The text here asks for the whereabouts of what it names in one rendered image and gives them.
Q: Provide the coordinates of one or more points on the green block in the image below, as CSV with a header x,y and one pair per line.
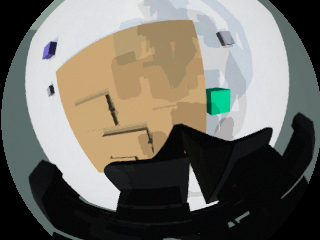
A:
x,y
218,100

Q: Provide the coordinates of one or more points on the tan puzzle board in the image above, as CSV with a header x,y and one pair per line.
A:
x,y
123,93

